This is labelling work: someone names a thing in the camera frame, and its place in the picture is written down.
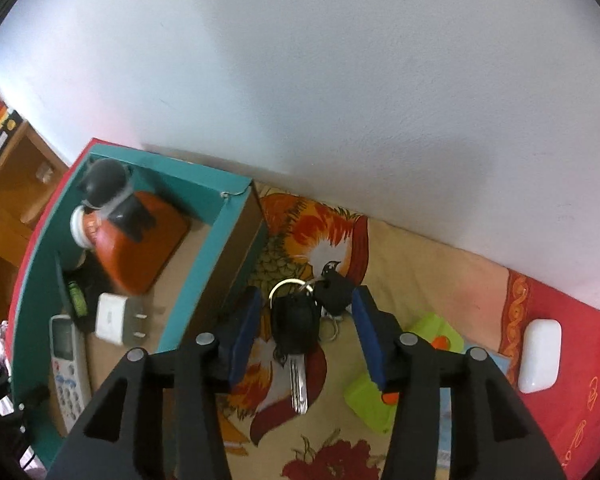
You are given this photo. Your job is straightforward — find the black power adapter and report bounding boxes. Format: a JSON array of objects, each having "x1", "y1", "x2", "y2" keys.
[{"x1": 55, "y1": 252, "x2": 106, "y2": 333}]

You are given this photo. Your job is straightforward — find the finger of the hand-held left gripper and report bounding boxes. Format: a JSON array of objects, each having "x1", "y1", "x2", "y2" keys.
[{"x1": 17, "y1": 385, "x2": 50, "y2": 408}]

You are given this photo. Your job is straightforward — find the blue ID card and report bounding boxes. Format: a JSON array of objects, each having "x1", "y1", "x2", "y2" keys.
[{"x1": 437, "y1": 347, "x2": 511, "y2": 468}]

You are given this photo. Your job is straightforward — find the white charger plug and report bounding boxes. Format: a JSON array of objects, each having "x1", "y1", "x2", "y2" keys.
[{"x1": 95, "y1": 292, "x2": 151, "y2": 346}]

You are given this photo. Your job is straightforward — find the white remote control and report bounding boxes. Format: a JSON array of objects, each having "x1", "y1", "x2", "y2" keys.
[{"x1": 49, "y1": 314, "x2": 92, "y2": 433}]

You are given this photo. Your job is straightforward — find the black car key with keyring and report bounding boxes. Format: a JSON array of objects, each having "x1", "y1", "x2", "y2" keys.
[{"x1": 267, "y1": 270, "x2": 361, "y2": 416}]

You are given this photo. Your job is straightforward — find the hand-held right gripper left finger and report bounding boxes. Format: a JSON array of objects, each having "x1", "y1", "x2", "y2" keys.
[{"x1": 45, "y1": 286, "x2": 265, "y2": 480}]

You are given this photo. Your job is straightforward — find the black binder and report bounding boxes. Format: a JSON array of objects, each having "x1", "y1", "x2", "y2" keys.
[{"x1": 0, "y1": 109, "x2": 25, "y2": 171}]

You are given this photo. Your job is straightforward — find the small white jar orange label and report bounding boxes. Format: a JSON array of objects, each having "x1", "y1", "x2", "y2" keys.
[{"x1": 70, "y1": 205, "x2": 106, "y2": 250}]

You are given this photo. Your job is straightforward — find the green case with orange slot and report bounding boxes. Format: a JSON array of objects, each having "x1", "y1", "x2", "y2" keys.
[{"x1": 344, "y1": 312, "x2": 465, "y2": 435}]

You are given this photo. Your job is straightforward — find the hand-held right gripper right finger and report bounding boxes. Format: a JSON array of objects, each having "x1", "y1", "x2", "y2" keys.
[{"x1": 351, "y1": 285, "x2": 568, "y2": 480}]

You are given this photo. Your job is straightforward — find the teal cardboard box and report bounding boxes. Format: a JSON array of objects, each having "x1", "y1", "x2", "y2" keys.
[{"x1": 7, "y1": 137, "x2": 271, "y2": 471}]

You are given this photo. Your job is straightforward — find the orange container with black cap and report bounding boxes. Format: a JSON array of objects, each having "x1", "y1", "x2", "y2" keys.
[{"x1": 77, "y1": 157, "x2": 191, "y2": 296}]

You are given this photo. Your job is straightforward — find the white earbuds case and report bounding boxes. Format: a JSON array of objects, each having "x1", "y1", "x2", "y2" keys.
[{"x1": 518, "y1": 319, "x2": 563, "y2": 394}]

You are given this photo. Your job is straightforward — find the wooden shelf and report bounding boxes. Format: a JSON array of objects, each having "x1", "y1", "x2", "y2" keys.
[{"x1": 0, "y1": 120, "x2": 71, "y2": 331}]

